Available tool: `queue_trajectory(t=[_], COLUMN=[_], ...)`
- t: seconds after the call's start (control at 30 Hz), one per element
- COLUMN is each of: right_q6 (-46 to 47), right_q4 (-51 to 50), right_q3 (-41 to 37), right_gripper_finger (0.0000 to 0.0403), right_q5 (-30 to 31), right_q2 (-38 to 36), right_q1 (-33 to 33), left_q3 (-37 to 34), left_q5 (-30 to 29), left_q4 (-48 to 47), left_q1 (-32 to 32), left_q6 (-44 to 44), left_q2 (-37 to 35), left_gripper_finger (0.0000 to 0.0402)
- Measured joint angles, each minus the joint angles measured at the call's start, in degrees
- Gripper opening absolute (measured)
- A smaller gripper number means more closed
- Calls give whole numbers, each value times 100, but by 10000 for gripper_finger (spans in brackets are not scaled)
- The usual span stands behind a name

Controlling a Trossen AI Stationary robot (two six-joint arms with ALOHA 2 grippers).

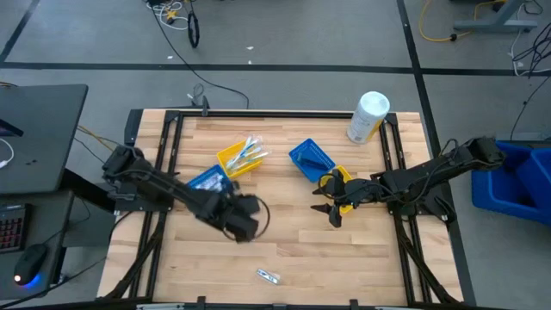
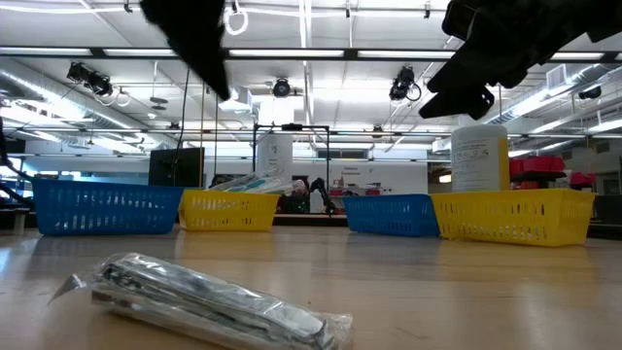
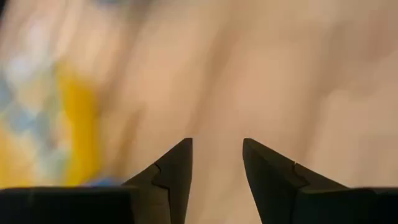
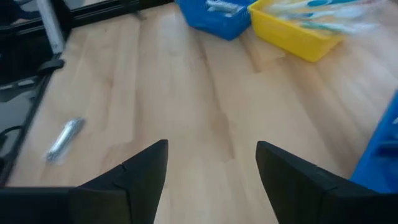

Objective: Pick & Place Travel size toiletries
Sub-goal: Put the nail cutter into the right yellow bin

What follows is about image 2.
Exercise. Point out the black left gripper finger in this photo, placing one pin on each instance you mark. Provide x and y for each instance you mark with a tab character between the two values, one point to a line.
194	34

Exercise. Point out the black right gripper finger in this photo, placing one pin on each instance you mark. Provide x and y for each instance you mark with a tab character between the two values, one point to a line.
461	73
461	104

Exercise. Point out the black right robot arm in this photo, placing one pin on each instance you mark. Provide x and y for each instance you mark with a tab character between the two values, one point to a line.
607	19

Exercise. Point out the black background robot arm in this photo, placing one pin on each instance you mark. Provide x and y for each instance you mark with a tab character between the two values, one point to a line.
321	185

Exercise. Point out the white wipes canister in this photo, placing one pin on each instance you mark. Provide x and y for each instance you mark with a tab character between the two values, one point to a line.
478	158

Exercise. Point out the red bin stack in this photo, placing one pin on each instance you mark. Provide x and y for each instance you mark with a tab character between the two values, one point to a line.
534	165

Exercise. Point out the yellow plastic basket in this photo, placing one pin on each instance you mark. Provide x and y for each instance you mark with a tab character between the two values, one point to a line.
228	211
515	216

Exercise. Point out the blue plastic basket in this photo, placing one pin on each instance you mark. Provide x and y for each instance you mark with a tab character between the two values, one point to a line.
107	209
389	214

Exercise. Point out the black monitor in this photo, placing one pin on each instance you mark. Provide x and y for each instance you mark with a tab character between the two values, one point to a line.
175	167

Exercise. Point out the small red bin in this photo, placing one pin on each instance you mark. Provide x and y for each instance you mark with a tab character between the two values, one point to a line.
582	180

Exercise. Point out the white pillar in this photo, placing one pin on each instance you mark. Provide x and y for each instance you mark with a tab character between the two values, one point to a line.
274	155

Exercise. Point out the person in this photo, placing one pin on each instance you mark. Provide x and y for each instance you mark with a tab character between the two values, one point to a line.
300	187

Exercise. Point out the wrapped silver nail clipper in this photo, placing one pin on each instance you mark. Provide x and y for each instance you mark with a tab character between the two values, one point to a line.
194	296

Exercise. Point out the small black ceiling camera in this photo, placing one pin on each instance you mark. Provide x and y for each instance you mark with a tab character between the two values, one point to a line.
590	92

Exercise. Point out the black dome ceiling camera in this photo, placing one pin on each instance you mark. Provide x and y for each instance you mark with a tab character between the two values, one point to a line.
281	88

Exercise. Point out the black ceiling camera cluster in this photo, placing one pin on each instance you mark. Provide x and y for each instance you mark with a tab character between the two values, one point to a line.
90	79

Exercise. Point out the black background rig frame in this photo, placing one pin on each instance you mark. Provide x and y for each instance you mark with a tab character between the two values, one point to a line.
291	127

